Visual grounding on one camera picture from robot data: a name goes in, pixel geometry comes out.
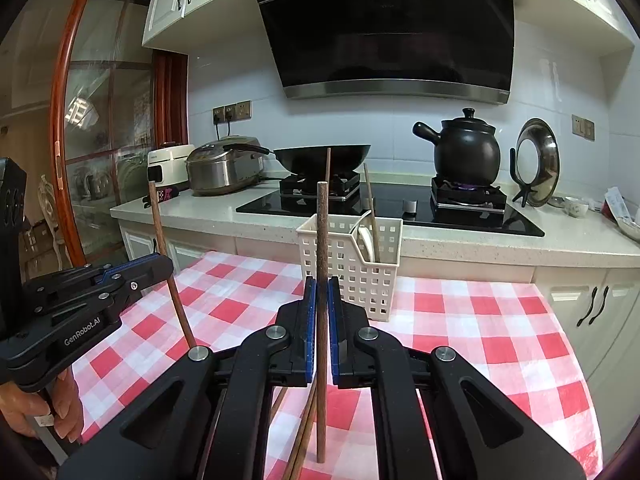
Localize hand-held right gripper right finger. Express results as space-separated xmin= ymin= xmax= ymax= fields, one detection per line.
xmin=327 ymin=276 xmax=587 ymax=480

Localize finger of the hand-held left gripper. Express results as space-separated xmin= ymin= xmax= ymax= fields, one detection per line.
xmin=22 ymin=254 xmax=173 ymax=306
xmin=37 ymin=272 xmax=173 ymax=322

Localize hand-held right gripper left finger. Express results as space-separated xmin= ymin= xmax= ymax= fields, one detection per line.
xmin=56 ymin=277 xmax=318 ymax=480

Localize white perforated plastic basket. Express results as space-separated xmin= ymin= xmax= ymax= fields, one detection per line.
xmin=296 ymin=212 xmax=404 ymax=322

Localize white plastic spoon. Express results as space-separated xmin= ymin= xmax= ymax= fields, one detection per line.
xmin=356 ymin=225 xmax=377 ymax=264
xmin=350 ymin=209 xmax=374 ymax=241

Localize set of wooden chopsticks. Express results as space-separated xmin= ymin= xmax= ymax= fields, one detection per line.
xmin=270 ymin=385 xmax=318 ymax=480

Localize person's left hand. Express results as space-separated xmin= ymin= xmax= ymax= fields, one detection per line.
xmin=0 ymin=370 xmax=83 ymax=443

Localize black pink patterned item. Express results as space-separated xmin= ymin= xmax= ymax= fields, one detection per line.
xmin=142 ymin=187 xmax=181 ymax=209

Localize white stone kitchen counter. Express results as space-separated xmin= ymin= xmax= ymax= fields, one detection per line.
xmin=110 ymin=180 xmax=640 ymax=281

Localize white countertop cooker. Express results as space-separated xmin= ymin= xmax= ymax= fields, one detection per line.
xmin=146 ymin=142 xmax=197 ymax=184

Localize white ornate chair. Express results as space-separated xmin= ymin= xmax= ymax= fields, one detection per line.
xmin=37 ymin=175 xmax=68 ymax=266

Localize stainless steel rice cooker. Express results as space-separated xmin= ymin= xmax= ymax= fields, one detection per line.
xmin=186 ymin=135 xmax=266 ymax=197

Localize red white checkered tablecloth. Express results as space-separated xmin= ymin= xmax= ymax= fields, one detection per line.
xmin=72 ymin=250 xmax=603 ymax=480

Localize black glass gas hob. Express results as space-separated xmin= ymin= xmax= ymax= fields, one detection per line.
xmin=235 ymin=172 xmax=546 ymax=238

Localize wooden framed glass door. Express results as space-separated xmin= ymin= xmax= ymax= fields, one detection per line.
xmin=50 ymin=0 xmax=190 ymax=273

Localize black wok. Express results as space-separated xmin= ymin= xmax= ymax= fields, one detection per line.
xmin=223 ymin=142 xmax=372 ymax=175

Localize black clay pot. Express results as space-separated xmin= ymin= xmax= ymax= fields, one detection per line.
xmin=412 ymin=107 xmax=502 ymax=187

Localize black lid rack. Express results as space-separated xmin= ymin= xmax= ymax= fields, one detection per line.
xmin=509 ymin=147 xmax=538 ymax=209

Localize small white cup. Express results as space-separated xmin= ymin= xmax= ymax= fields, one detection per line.
xmin=564 ymin=196 xmax=591 ymax=219

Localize stainless steel pot lid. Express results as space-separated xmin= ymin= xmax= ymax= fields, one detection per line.
xmin=515 ymin=117 xmax=560 ymax=208

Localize white plastic food bags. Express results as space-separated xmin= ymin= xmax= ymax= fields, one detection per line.
xmin=602 ymin=186 xmax=640 ymax=241

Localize black range hood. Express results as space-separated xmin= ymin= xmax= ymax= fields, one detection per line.
xmin=246 ymin=0 xmax=516 ymax=106

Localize triple wall socket panel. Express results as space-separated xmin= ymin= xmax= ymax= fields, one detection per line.
xmin=212 ymin=100 xmax=253 ymax=125

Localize small wall socket panel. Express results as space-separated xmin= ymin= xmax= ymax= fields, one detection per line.
xmin=571 ymin=114 xmax=596 ymax=141

